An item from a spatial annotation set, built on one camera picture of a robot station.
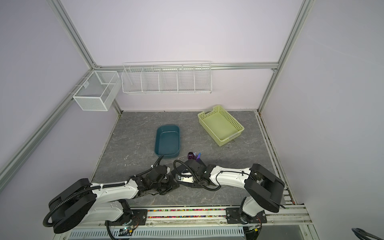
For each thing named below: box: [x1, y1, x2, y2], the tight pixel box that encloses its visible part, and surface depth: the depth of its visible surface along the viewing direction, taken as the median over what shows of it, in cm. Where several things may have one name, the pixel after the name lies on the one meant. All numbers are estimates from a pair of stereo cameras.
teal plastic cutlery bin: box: [154, 124, 181, 159], surface depth 104 cm
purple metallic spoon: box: [187, 152, 195, 160], surface depth 96 cm
